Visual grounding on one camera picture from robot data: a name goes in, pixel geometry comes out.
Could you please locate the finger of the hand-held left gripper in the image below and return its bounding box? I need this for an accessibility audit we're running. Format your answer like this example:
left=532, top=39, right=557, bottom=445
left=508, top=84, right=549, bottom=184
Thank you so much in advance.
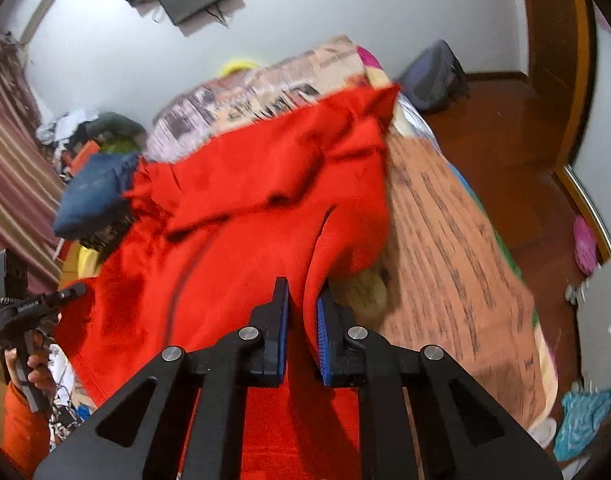
left=45, top=282, right=88, bottom=306

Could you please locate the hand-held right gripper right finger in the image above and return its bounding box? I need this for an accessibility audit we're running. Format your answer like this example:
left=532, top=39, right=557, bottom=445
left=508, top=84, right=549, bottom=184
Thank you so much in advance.
left=316, top=292, right=563, bottom=480

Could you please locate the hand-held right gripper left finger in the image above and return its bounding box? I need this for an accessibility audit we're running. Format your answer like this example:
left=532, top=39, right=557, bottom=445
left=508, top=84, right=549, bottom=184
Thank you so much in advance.
left=32, top=276, right=291, bottom=480

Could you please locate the red garment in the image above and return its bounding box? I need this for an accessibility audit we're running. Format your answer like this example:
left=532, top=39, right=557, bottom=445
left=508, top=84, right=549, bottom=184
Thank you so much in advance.
left=55, top=82, right=401, bottom=480

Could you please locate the person's left hand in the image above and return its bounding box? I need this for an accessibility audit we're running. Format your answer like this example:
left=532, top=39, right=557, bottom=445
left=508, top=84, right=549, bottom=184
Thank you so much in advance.
left=2, top=342, right=58, bottom=396

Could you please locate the yellow brown fleece blanket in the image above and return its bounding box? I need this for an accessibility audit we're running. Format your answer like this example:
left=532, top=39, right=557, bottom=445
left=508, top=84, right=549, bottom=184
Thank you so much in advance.
left=75, top=245, right=108, bottom=281

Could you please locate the navy blue garment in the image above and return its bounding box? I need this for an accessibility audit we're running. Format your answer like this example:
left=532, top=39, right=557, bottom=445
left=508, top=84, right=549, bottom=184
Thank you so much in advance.
left=52, top=152, right=141, bottom=241

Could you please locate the striped curtain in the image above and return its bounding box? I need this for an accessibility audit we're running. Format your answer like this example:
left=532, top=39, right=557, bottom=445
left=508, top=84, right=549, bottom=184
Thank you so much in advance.
left=0, top=35, right=66, bottom=286

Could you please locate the car printed blanket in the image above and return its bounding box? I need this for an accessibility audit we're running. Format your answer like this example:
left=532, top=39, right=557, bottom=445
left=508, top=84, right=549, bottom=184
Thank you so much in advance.
left=145, top=35, right=559, bottom=431

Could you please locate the pile of clutter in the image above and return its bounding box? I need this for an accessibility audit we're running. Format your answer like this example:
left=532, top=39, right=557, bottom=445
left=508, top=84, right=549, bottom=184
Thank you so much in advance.
left=35, top=110, right=148, bottom=176

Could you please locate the white slipper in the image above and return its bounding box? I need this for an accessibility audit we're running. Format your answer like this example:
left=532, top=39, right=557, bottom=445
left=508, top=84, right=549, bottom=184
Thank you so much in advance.
left=528, top=417, right=559, bottom=448

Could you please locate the teal cloth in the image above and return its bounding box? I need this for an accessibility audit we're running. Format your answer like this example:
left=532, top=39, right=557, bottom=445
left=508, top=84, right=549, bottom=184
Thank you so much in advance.
left=553, top=387, right=611, bottom=463

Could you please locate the pink slipper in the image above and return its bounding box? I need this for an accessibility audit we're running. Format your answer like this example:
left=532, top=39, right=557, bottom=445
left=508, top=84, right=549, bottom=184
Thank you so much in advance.
left=571, top=215, right=599, bottom=276

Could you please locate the multicoloured bed sheet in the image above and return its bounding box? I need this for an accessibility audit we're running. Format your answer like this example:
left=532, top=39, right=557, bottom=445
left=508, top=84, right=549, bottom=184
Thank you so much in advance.
left=355, top=45, right=541, bottom=331

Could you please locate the dark backpack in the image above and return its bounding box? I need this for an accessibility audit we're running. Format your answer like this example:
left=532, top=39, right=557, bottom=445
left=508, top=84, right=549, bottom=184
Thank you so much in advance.
left=398, top=40, right=471, bottom=113

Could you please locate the white wardrobe door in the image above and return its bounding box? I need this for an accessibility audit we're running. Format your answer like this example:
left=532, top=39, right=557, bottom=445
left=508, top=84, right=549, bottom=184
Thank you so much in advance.
left=555, top=0, right=611, bottom=261

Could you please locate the wooden door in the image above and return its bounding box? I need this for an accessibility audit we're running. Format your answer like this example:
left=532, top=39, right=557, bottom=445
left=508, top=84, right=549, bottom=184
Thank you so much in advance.
left=515, top=0, right=593, bottom=161

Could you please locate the tangle of cables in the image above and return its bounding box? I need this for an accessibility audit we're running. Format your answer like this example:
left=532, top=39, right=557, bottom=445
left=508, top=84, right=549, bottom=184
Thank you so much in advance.
left=48, top=345, right=93, bottom=441

